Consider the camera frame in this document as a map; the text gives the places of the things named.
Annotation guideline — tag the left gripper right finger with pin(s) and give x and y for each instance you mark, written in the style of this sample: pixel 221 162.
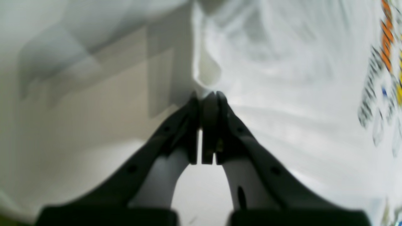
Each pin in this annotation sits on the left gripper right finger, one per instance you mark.
pixel 263 191

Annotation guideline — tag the white printed T-shirt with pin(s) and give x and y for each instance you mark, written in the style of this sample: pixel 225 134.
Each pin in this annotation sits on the white printed T-shirt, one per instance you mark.
pixel 318 83

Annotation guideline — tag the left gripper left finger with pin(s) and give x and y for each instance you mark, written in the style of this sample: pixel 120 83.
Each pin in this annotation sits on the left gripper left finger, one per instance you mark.
pixel 140 192

